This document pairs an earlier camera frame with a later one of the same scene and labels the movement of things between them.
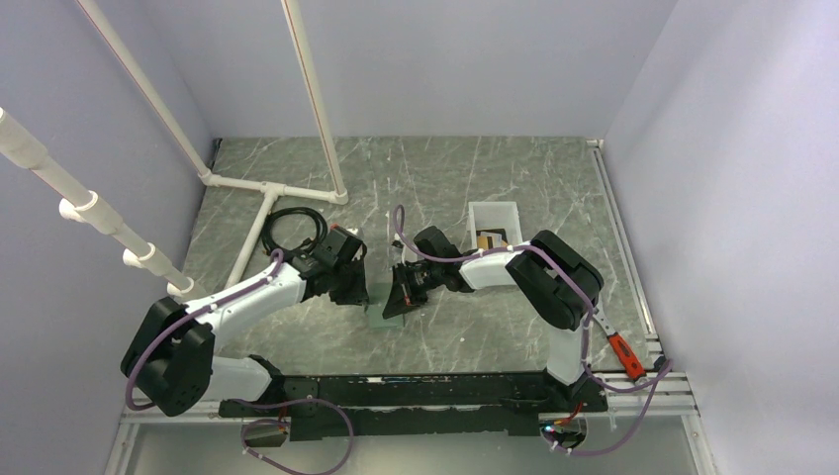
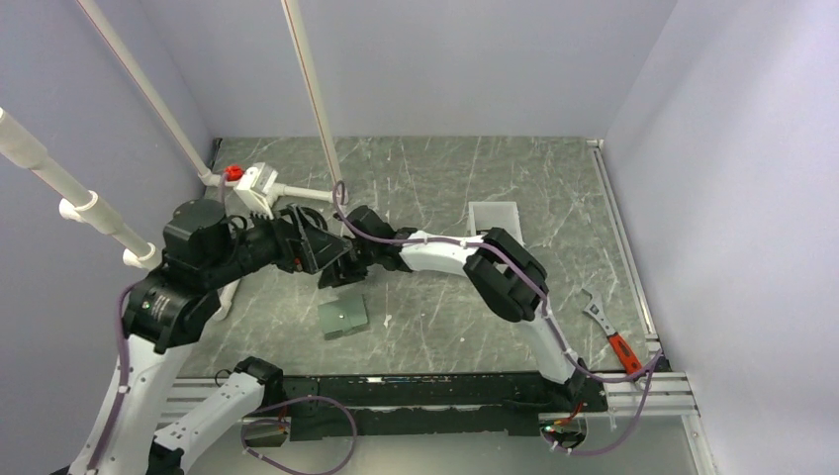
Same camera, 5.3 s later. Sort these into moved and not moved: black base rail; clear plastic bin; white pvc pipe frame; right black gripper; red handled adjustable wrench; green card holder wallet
Moved: green card holder wallet; right black gripper
Not moved: black base rail; white pvc pipe frame; red handled adjustable wrench; clear plastic bin
